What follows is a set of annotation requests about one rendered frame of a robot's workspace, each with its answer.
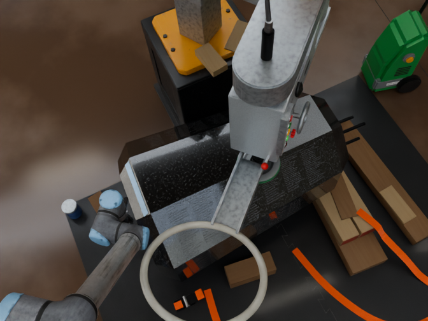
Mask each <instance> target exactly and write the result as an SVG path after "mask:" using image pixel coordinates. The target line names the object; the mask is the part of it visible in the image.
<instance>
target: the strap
mask: <svg viewBox="0 0 428 321"><path fill-rule="evenodd" d="M356 214H358V215H359V216H360V217H362V218H363V219H364V220H365V221H366V222H368V223H369V224H370V225H372V226H373V227H374V228H375V229H376V230H377V231H378V234H379V235H380V236H381V238H382V240H383V241H384V242H385V243H386V244H387V245H388V246H389V247H390V248H391V249H392V250H393V251H394V252H395V253H396V254H397V255H398V257H399V258H400V259H401V260H402V261H403V262H404V263H405V264H406V265H407V266H408V267H409V268H410V270H411V271H412V272H413V274H414V275H415V276H416V277H417V278H418V279H420V280H421V281H422V282H424V283H425V284H426V285H428V277H427V276H426V275H424V274H423V273H422V272H421V271H420V270H419V269H418V268H417V267H416V265H415V264H414V263H413V262H412V261H411V259H410V258H409V257H408V256H407V255H406V254H405V253H404V252H403V251H402V250H401V249H400V248H399V247H398V246H397V245H396V244H395V243H394V242H393V241H392V240H391V239H390V238H389V236H388V235H387V234H386V233H385V232H384V230H383V228H382V226H381V225H380V224H379V223H378V222H377V221H376V220H375V219H374V218H373V217H371V216H370V215H369V214H367V213H366V212H365V211H364V210H363V209H361V208H360V210H359V211H358V212H357V213H356ZM292 253H293V254H294V255H295V256H296V257H297V258H298V260H299V261H300V262H301V264H302V265H303V266H304V267H305V268H306V269H307V270H308V272H309V273H310V274H311V275H312V277H314V279H316V281H317V282H318V283H319V284H320V285H321V286H322V287H323V288H324V289H326V291H328V293H330V295H332V296H333V297H334V298H335V299H337V300H338V301H339V302H340V303H341V304H343V305H344V306H346V307H347V308H348V309H349V310H351V311H352V312H354V313H355V314H356V315H358V316H360V317H361V318H363V319H364V320H367V321H385V320H382V319H380V318H377V317H375V316H373V315H371V314H369V313H367V312H366V311H364V310H362V309H361V308H359V307H358V306H356V305H355V304H354V303H352V302H351V301H349V300H348V299H347V298H346V297H345V296H343V295H342V294H340V293H339V292H338V291H337V290H336V289H335V288H334V287H333V286H332V285H330V284H329V283H328V282H327V281H326V280H325V279H324V278H323V277H322V276H321V275H320V274H319V272H318V271H317V270H316V269H315V268H314V267H313V266H312V265H311V263H310V262H309V261H308V260H307V258H306V257H305V256H304V255H303V254H302V253H301V251H300V250H299V249H298V248H296V249H294V250H293V251H292ZM204 294H205V297H206V301H207V303H208V307H209V310H210V314H211V317H212V320H213V321H221V320H220V317H219V315H218V312H217V308H216V306H215V302H214V299H213V295H212V293H211V289H208V290H204ZM419 321H428V317H427V318H425V319H423V320H419Z"/></svg>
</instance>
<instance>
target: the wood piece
mask: <svg viewBox="0 0 428 321"><path fill-rule="evenodd" d="M195 55H196V57H197V58H198V59H199V60H200V61H201V63H202V64H203V65H204V67H205V68H206V69H207V70H208V71H209V72H210V74H211V75H212V76H213V77H215V76H217V75H219V74H220V73H223V72H224V71H226V70H228V68H227V63H226V61H225V60H223V58H222V57H221V56H220V55H219V54H218V52H217V51H216V50H215V49H214V48H213V47H212V46H211V45H210V43H209V42H208V43H206V44H205V45H203V46H200V47H199V48H197V49H195Z"/></svg>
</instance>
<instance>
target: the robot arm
mask: <svg viewBox="0 0 428 321"><path fill-rule="evenodd" d="M128 202H129V200H128V197H122V195H121V194H120V193H119V192H118V191H116V190H106V191H104V192H103V193H102V194H101V195H100V198H99V204H100V207H99V209H98V212H97V215H96V217H95V220H94V223H93V225H92V228H91V229H90V234H89V238H90V239H91V240H92V241H93V242H95V243H97V244H99V245H102V246H109V245H110V243H114V246H113V247H112V248H111V250H110V251H109V252H108V253H107V254H106V256H105V257H104V258H103V260H102V261H101V262H100V263H99V264H98V266H97V267H96V268H95V270H93V272H92V273H91V274H90V276H89V277H88V278H87V279H86V280H85V282H84V283H83V284H82V286H81V287H80V288H79V289H78V290H77V291H76V293H74V294H70V295H68V296H66V297H65V298H64V300H62V301H51V300H47V299H42V298H38V297H34V296H28V295H25V294H24V293H21V294H20V293H16V292H12V293H10V294H8V295H7V296H6V297H5V298H4V299H3V300H2V301H1V303H0V321H96V320H97V317H98V308H99V307H100V305H101V304H102V302H103V301H104V299H105V298H106V296H107V295H108V294H109V292H110V290H111V289H112V288H113V286H114V284H115V283H116V282H117V280H118V279H119V278H120V276H121V274H122V273H123V272H124V270H125V269H126V267H127V266H128V264H129V263H130V261H131V260H132V258H133V257H134V256H135V254H136V252H138V250H139V249H141V250H145V249H146V248H147V245H148V240H149V235H150V230H149V228H147V227H144V226H140V225H134V224H132V223H133V221H134V220H133V218H132V217H131V216H130V215H128V210H127V205H128Z"/></svg>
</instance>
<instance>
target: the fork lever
mask: <svg viewBox="0 0 428 321"><path fill-rule="evenodd" d="M244 154H245V153H244V152H240V154H239V157H238V159H237V161H236V164H235V166H234V169H233V170H232V173H231V176H230V178H229V181H228V182H227V185H226V187H225V190H224V193H223V194H222V197H221V199H220V202H219V204H218V206H217V209H216V211H215V214H214V216H213V218H212V220H211V225H213V224H214V223H215V222H216V223H219V224H224V225H227V226H229V227H232V228H233V229H235V230H236V232H235V233H236V234H238V233H239V232H240V230H241V228H242V225H243V222H244V220H245V217H246V214H247V212H248V209H249V207H250V205H251V202H252V199H253V197H254V194H255V191H256V189H257V186H258V184H259V181H260V178H261V176H262V174H263V171H264V170H263V169H262V168H261V164H259V163H256V162H252V161H250V160H246V159H243V156H244Z"/></svg>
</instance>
